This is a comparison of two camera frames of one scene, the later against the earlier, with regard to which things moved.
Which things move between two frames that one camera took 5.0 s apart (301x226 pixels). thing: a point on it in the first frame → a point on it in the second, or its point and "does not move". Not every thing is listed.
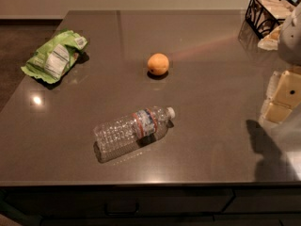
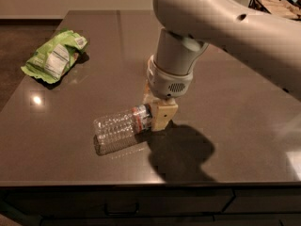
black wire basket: (265, 12) does not move
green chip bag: (57, 55) does not move
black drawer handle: (135, 213) does not move
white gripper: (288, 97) → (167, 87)
